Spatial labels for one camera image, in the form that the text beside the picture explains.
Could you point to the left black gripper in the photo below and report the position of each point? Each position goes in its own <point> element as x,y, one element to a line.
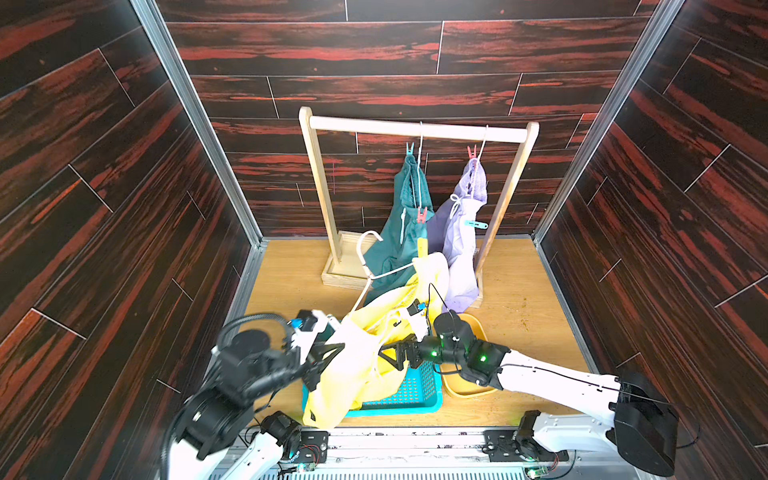
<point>314,365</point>

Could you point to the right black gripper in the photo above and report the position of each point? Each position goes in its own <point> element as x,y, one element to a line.
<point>411,351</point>

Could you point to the yellow clothespin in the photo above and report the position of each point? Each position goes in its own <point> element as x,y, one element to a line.
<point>422,247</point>

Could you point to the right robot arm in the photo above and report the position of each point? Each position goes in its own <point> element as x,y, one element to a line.
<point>624,415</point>

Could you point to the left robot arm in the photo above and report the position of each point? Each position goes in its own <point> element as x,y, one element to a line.
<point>256,355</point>

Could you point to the green shorts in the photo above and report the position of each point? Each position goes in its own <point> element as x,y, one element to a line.
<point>401,228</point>

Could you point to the lilac shorts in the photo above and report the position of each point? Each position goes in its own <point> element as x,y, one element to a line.
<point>448,235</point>

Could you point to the turquoise plastic basket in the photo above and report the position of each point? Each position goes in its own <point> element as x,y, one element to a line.
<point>349,389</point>

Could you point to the yellow plastic tray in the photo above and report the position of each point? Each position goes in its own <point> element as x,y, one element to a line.
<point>456,386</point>

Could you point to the wooden clothes rack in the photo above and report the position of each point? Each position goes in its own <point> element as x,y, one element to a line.
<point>343,268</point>

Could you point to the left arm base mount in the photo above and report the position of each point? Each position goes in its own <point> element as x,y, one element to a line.
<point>306,446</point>

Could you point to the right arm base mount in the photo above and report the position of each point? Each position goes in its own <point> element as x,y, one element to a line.
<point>509,446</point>

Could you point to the blue wire hanger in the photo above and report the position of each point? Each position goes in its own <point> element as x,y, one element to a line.
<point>421,137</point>

